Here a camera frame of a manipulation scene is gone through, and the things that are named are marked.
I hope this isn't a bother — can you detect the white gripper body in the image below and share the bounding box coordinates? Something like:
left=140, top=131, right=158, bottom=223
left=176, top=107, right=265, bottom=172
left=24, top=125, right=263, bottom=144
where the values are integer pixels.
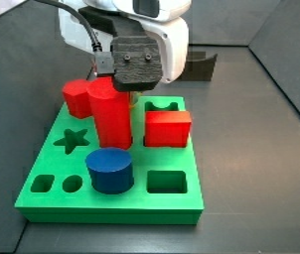
left=59, top=0, right=192, bottom=83

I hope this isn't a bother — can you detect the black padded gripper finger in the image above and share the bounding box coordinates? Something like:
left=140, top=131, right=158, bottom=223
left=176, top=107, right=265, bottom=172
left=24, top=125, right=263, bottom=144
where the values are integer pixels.
left=79, top=7, right=164, bottom=92

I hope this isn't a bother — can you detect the green shape sorter board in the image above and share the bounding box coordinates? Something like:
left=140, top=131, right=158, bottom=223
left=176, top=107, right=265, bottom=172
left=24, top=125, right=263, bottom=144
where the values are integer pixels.
left=15, top=96, right=205, bottom=224

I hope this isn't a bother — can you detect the black cable with connector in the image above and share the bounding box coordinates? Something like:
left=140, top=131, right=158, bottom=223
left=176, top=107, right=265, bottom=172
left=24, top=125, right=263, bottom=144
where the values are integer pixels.
left=33, top=0, right=117, bottom=77

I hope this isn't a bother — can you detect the red square block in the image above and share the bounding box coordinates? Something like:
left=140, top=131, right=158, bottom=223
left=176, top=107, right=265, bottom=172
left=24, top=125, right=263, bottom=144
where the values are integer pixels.
left=145, top=111, right=192, bottom=148

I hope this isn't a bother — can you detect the yellow three prong block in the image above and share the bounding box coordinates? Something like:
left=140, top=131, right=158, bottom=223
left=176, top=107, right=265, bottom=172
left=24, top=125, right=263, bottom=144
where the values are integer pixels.
left=129, top=91, right=142, bottom=108

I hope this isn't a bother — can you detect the blue cylinder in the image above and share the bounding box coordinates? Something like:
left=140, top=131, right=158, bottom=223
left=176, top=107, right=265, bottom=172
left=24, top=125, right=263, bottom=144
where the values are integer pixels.
left=85, top=148, right=134, bottom=194

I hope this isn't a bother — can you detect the black curved stand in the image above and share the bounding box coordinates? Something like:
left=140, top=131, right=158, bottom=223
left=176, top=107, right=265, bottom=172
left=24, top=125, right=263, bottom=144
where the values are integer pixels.
left=178, top=52, right=219, bottom=81

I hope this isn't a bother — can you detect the tall red cylinder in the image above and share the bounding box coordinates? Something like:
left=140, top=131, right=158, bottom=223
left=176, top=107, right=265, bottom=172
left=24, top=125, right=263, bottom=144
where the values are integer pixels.
left=86, top=77, right=133, bottom=150

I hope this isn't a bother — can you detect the red hexagonal block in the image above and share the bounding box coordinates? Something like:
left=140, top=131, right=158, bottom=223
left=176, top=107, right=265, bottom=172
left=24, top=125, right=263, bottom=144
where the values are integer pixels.
left=63, top=79, right=91, bottom=119

